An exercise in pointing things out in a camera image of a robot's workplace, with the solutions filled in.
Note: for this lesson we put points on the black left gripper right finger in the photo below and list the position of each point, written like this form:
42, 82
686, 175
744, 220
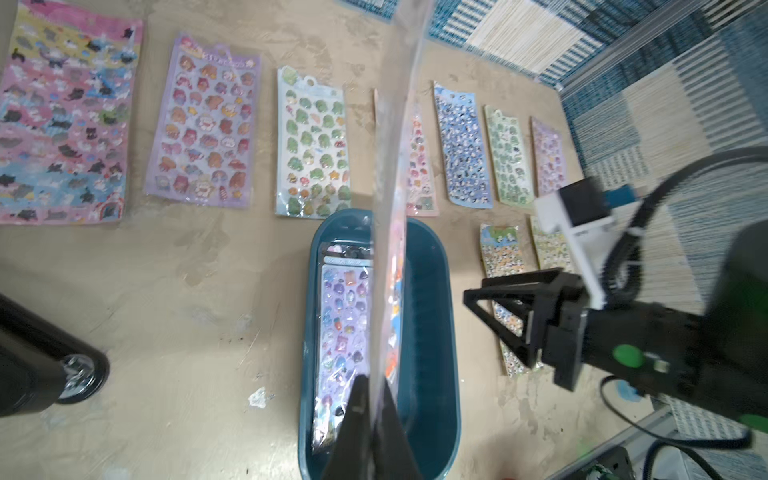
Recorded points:
392, 455

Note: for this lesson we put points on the teal plastic storage box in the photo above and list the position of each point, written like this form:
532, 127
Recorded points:
428, 400

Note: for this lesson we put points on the purple bonbon sticker sheet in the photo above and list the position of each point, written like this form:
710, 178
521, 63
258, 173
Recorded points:
342, 345

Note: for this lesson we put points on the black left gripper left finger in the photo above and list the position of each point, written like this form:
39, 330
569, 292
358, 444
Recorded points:
350, 457

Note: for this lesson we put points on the panda sticker sheet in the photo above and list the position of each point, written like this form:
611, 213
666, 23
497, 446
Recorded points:
507, 250

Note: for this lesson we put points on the green house sticker sheet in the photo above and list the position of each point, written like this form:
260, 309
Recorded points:
551, 248

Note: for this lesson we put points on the pink cat sticker sheet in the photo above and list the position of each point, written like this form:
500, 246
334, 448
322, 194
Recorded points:
66, 100

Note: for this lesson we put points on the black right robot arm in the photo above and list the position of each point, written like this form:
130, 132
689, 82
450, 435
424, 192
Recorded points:
716, 361

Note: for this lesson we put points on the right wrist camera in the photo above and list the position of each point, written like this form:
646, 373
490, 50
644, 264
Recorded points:
607, 256

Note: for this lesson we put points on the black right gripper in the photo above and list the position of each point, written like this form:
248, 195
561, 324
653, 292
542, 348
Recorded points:
654, 348

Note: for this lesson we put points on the green dinosaur sticker sheet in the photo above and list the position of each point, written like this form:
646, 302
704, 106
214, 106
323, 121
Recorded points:
313, 162

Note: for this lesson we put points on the blue penguin sticker sheet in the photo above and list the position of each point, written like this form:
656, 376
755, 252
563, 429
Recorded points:
465, 163

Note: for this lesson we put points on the pink character sticker sheet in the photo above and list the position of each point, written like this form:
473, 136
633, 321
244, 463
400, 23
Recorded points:
549, 159

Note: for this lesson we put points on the pink bonbon sticker sheet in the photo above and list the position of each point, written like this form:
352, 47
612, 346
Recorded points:
422, 200

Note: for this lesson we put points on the blue tape roll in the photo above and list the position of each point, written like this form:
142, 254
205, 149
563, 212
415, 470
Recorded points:
627, 392

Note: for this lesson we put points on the green frog sticker sheet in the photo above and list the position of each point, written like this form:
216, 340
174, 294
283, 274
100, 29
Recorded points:
512, 168

